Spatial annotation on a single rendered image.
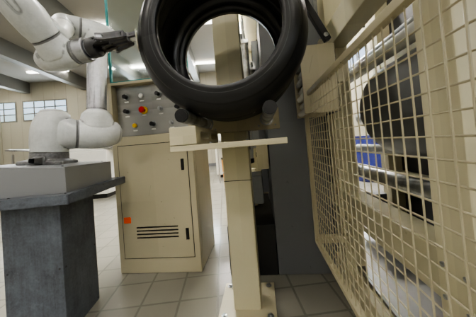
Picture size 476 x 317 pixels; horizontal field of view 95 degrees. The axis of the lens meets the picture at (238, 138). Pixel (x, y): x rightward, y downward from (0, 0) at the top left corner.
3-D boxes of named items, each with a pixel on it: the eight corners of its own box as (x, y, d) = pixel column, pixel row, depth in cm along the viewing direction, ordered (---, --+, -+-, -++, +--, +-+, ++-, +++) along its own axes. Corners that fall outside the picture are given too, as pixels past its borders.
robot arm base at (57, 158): (6, 165, 95) (6, 153, 95) (40, 162, 117) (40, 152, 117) (54, 165, 99) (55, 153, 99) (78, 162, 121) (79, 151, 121)
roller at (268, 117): (259, 117, 101) (267, 112, 101) (265, 125, 101) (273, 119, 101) (259, 105, 67) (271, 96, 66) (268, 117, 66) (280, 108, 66)
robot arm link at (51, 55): (81, 71, 85) (53, 38, 76) (46, 81, 87) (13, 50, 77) (91, 58, 93) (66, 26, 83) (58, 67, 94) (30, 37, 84)
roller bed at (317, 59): (297, 118, 114) (292, 62, 115) (326, 116, 113) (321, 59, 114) (304, 114, 95) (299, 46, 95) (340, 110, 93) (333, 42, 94)
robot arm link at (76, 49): (83, 46, 90) (97, 42, 89) (88, 67, 89) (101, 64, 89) (64, 35, 81) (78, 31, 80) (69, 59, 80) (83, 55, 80)
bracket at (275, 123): (197, 135, 107) (195, 115, 107) (279, 128, 103) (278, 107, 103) (195, 135, 103) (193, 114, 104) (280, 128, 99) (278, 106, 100)
